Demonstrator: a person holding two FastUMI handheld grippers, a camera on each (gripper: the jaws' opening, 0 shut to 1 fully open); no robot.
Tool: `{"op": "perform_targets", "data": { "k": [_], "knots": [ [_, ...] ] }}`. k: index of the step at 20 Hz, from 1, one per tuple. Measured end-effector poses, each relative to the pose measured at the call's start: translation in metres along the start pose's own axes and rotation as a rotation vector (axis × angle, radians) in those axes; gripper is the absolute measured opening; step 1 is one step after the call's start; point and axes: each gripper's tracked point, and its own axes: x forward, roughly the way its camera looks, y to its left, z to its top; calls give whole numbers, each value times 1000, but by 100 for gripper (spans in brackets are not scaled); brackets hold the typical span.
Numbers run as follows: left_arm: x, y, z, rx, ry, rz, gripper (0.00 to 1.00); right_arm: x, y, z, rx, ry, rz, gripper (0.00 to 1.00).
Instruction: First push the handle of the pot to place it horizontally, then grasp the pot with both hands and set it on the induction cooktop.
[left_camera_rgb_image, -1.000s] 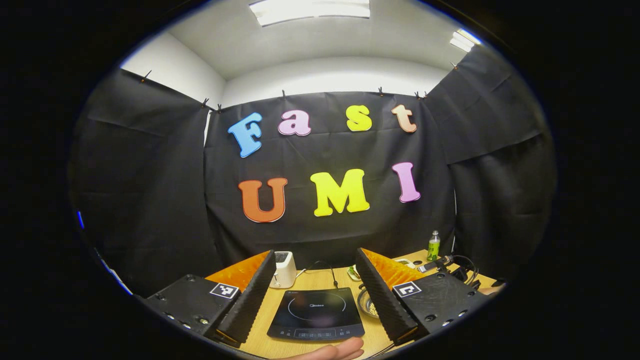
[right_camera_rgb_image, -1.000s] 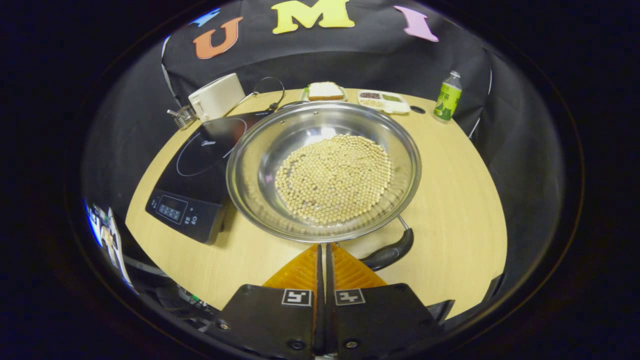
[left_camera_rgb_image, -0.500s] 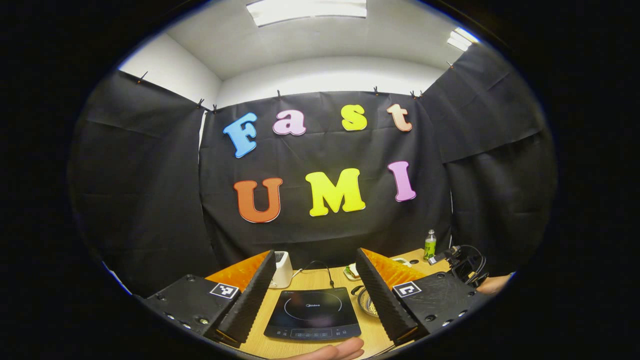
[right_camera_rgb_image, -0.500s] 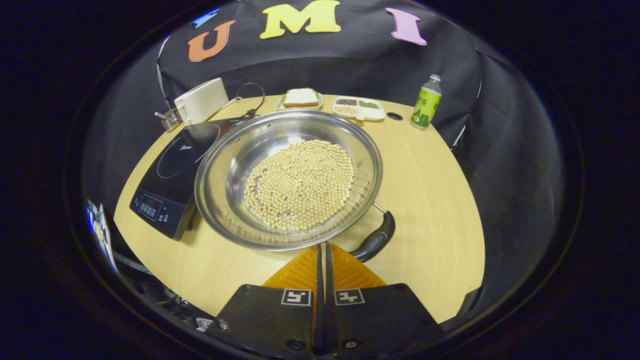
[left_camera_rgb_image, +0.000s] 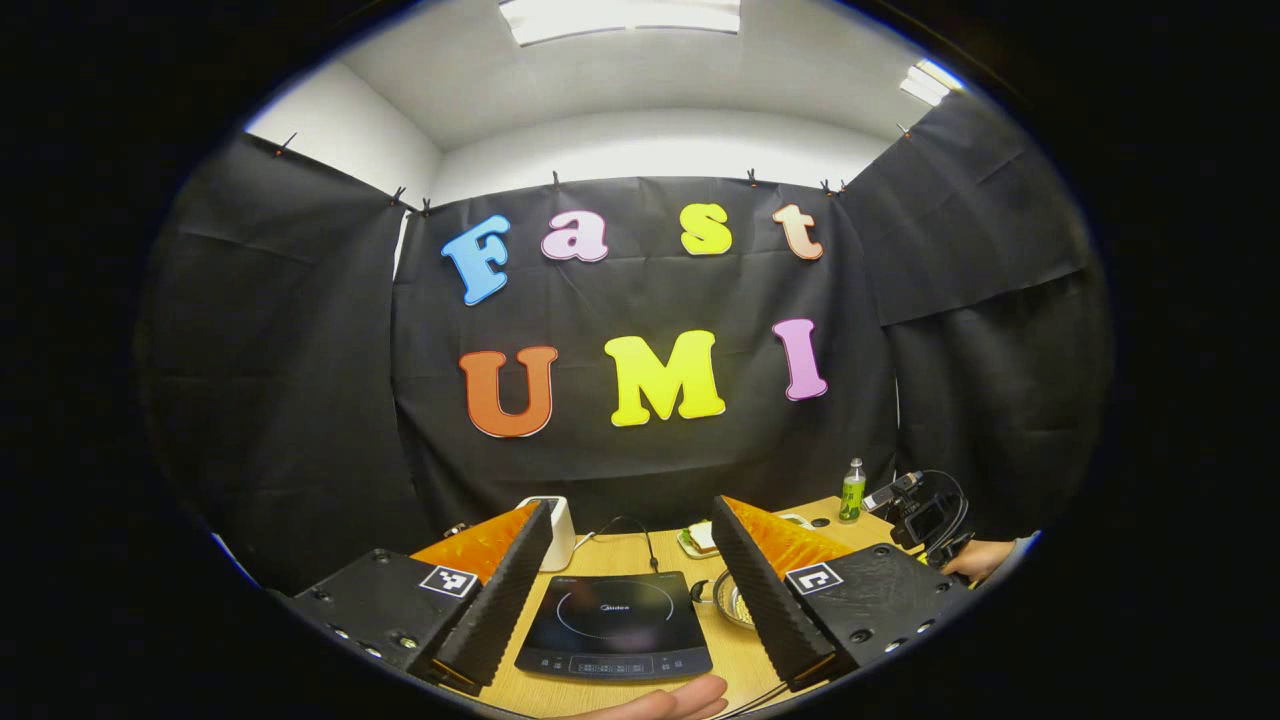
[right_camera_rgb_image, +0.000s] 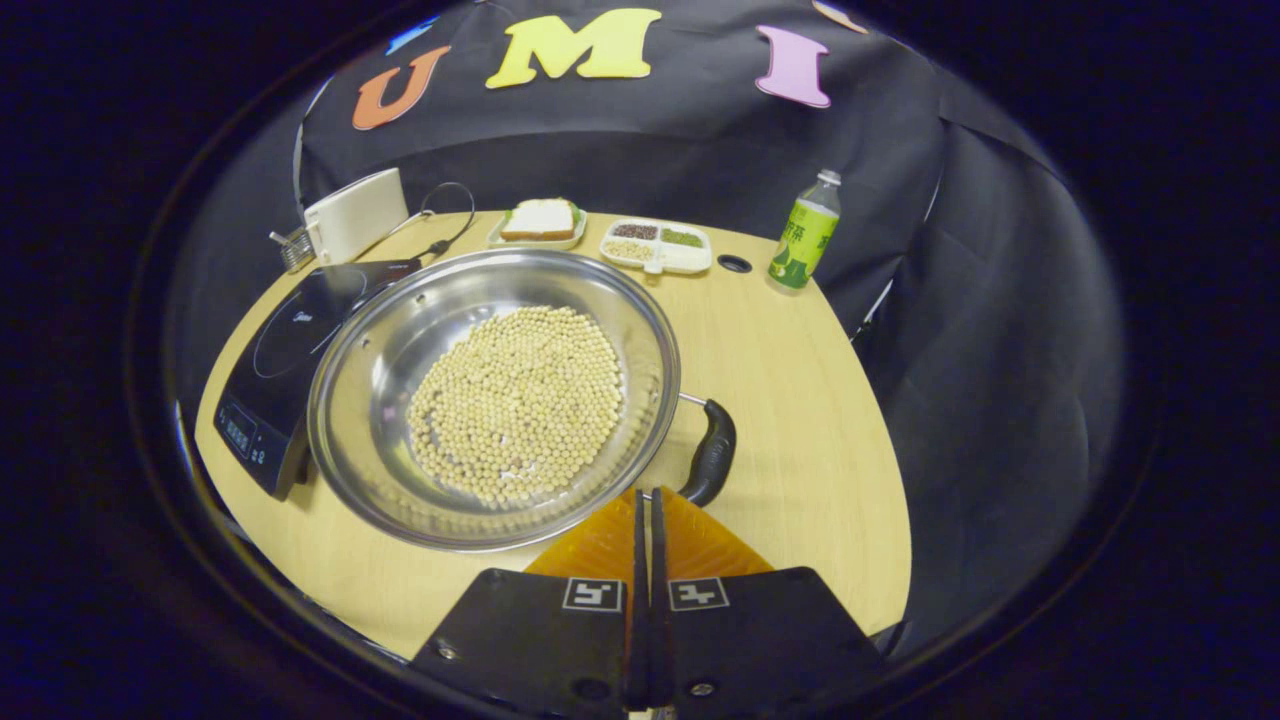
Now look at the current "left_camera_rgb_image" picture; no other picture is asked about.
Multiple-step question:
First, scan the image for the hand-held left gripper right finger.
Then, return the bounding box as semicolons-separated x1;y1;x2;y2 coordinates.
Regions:
711;494;976;693

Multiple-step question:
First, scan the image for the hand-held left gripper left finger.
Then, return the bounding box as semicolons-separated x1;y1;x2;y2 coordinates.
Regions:
285;500;554;698

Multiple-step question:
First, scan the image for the stainless steel pot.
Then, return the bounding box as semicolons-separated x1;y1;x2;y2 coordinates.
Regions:
690;568;763;631

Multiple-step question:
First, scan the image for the black induction cooktop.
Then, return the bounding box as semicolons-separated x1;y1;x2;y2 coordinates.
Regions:
514;571;714;684

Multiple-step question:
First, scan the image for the green drink bottle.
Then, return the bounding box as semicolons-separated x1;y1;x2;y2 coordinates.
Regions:
838;458;867;524

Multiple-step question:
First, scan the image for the white countertop appliance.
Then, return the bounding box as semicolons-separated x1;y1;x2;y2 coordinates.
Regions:
517;495;578;573

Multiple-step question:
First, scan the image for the black backdrop cloth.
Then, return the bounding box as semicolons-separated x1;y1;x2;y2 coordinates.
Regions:
140;90;1113;591

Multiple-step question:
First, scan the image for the small ceiling light panel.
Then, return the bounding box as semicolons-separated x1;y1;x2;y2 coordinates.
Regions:
898;60;961;106

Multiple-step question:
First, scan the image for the black power cable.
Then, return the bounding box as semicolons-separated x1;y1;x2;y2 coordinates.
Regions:
575;515;661;574

